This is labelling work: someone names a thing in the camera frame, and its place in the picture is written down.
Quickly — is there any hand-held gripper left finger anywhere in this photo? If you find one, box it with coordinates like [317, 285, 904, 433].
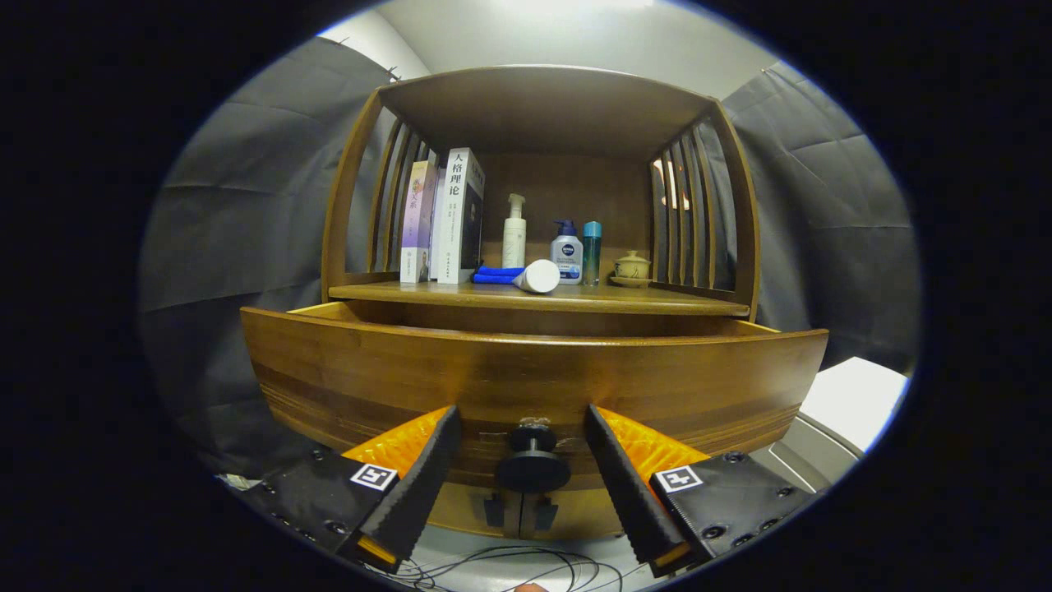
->
[247, 405, 464, 575]

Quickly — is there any black drawer knob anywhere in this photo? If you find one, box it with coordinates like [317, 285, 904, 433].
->
[496, 418, 571, 494]

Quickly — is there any brown wooden cabinet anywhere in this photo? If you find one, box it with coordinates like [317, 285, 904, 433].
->
[321, 64, 761, 543]

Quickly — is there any white pump bottle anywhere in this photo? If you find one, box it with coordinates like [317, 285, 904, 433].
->
[502, 193, 528, 269]

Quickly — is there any white bottle with blue cap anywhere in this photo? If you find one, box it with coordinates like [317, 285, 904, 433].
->
[550, 219, 584, 285]

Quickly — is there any beige lidded teacup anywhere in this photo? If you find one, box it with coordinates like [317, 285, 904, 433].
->
[610, 250, 654, 289]

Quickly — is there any wooden cabinet door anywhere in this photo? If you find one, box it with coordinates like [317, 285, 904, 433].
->
[427, 479, 520, 539]
[519, 485, 638, 542]

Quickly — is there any black backdrop cloth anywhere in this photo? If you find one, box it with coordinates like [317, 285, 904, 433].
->
[136, 37, 921, 478]

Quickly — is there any purple book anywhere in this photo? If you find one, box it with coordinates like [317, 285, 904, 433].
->
[399, 160, 438, 284]

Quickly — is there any teal slim bottle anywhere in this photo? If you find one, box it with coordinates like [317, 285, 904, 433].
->
[582, 220, 602, 286]

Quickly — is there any white boxy object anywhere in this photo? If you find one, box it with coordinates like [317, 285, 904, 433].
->
[750, 355, 911, 494]

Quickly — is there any white thick book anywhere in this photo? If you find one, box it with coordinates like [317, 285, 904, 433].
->
[436, 147, 486, 285]

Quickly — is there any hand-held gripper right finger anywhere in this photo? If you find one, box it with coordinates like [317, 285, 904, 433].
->
[584, 403, 823, 578]

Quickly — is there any brown wooden drawer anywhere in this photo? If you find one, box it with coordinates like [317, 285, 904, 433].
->
[240, 300, 829, 494]

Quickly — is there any white green tube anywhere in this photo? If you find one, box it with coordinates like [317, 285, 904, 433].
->
[511, 258, 561, 294]

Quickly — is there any wooden countertop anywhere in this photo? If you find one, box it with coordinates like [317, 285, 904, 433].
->
[329, 280, 753, 317]

